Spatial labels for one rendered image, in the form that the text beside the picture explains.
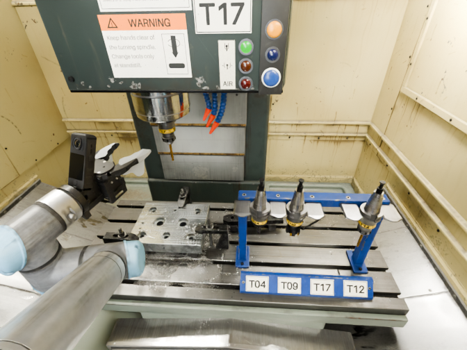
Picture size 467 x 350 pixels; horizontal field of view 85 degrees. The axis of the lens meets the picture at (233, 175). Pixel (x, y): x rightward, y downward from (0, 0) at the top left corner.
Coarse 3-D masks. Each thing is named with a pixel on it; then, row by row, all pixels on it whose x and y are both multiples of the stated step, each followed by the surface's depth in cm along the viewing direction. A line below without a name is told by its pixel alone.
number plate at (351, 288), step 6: (348, 282) 86; (354, 282) 86; (360, 282) 86; (366, 282) 85; (348, 288) 86; (354, 288) 85; (360, 288) 85; (366, 288) 85; (348, 294) 85; (354, 294) 85; (360, 294) 85; (366, 294) 85
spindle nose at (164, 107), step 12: (132, 96) 68; (144, 96) 65; (156, 96) 65; (168, 96) 66; (180, 96) 68; (144, 108) 67; (156, 108) 67; (168, 108) 68; (180, 108) 70; (144, 120) 70; (156, 120) 69; (168, 120) 69
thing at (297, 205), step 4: (296, 188) 73; (296, 192) 72; (300, 192) 72; (296, 196) 73; (300, 196) 72; (292, 200) 75; (296, 200) 73; (300, 200) 73; (292, 204) 75; (296, 204) 74; (300, 204) 74; (292, 208) 75; (296, 208) 74; (300, 208) 74
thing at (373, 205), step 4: (372, 192) 72; (376, 192) 71; (372, 196) 72; (376, 196) 71; (380, 196) 71; (368, 200) 74; (372, 200) 72; (376, 200) 72; (380, 200) 71; (368, 204) 74; (372, 204) 72; (376, 204) 72; (380, 204) 72; (364, 208) 75; (368, 208) 74; (372, 208) 73; (376, 208) 73; (380, 208) 73; (368, 212) 74; (372, 212) 73; (376, 212) 73
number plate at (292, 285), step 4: (280, 280) 87; (284, 280) 87; (288, 280) 87; (292, 280) 87; (296, 280) 87; (300, 280) 87; (280, 284) 87; (284, 284) 87; (288, 284) 87; (292, 284) 87; (296, 284) 87; (300, 284) 87; (280, 288) 87; (284, 288) 87; (288, 288) 87; (292, 288) 87; (296, 288) 87; (300, 288) 87; (280, 292) 87; (284, 292) 87; (288, 292) 87; (292, 292) 87; (296, 292) 87; (300, 292) 86
